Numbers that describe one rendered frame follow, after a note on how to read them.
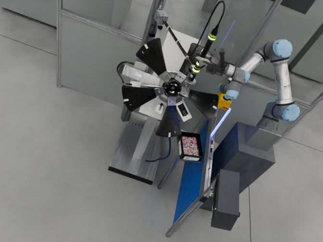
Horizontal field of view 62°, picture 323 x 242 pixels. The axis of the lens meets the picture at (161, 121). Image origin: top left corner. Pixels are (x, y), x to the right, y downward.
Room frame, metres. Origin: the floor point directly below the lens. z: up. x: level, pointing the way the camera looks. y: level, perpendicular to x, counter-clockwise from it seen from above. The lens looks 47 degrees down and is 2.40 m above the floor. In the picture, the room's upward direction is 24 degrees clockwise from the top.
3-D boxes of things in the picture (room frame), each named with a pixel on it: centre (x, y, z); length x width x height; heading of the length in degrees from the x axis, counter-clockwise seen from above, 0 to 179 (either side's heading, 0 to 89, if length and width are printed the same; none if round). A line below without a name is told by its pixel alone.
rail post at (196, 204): (1.00, -0.48, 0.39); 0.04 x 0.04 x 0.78; 6
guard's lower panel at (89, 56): (2.21, 0.00, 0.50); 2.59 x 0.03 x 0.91; 96
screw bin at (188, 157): (1.35, -0.28, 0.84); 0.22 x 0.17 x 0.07; 21
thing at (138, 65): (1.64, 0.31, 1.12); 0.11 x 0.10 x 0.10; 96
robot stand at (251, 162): (1.54, -0.73, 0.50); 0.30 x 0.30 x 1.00; 9
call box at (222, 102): (1.83, -0.40, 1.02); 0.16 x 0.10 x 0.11; 6
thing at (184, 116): (1.53, -0.11, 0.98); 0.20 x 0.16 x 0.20; 6
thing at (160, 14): (1.97, 0.34, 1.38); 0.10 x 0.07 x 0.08; 41
